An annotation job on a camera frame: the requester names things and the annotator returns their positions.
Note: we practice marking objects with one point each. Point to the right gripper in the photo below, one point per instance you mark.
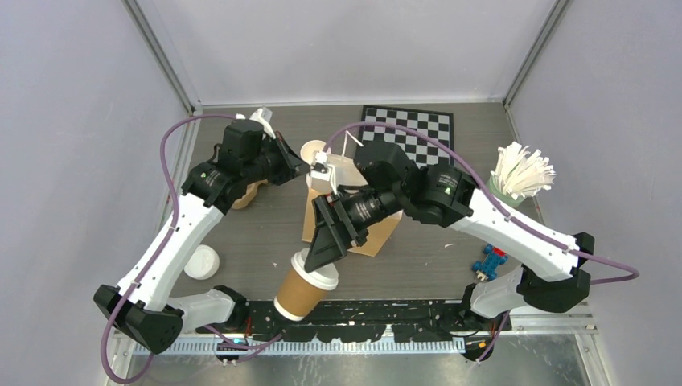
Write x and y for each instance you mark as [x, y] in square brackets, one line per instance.
[328, 243]

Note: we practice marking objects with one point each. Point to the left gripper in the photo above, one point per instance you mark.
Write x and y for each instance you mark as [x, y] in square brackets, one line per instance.
[291, 163]

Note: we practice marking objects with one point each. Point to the brown paper bag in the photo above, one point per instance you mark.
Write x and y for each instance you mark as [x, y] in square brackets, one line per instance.
[378, 233]

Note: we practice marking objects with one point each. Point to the brown paper coffee cup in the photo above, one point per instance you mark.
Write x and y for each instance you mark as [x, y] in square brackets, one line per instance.
[296, 297]

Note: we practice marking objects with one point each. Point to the white plastic cup lid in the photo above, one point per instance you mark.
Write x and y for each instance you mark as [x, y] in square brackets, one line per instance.
[324, 278]

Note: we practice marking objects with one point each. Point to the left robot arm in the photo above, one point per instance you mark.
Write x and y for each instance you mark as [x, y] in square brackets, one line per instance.
[140, 304]

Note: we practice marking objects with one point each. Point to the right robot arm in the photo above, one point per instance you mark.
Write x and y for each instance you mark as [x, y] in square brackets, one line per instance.
[381, 180]

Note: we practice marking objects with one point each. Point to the stack of paper cups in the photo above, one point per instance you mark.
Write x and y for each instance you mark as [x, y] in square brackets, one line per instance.
[313, 152]

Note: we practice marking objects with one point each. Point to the brown pulp cup carrier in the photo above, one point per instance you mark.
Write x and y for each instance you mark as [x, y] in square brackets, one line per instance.
[249, 195]

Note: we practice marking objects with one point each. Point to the stack of white lids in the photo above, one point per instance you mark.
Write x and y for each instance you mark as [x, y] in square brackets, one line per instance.
[203, 263]

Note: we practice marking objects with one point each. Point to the blue toy block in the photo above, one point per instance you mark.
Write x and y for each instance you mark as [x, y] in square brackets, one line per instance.
[485, 270]

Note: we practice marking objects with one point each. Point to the green cup of paper sticks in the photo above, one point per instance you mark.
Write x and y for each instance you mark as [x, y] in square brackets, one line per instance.
[520, 174]

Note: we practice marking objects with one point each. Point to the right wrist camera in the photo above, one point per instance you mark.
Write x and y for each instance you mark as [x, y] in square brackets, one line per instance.
[329, 171]

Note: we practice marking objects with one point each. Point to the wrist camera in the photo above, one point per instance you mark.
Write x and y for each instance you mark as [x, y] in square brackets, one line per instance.
[261, 118]
[329, 171]

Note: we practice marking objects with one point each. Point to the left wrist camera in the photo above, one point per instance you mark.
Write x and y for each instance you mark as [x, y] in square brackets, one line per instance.
[261, 118]

